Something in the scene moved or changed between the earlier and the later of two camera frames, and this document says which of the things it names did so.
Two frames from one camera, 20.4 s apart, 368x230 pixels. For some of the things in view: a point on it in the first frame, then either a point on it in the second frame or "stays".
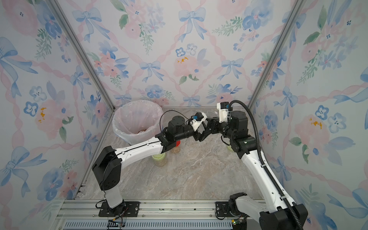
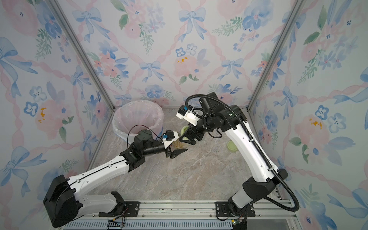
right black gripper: [216, 122] stays
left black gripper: [201, 138] → [174, 154]
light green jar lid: [229, 147] stays
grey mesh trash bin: [132, 139] stays
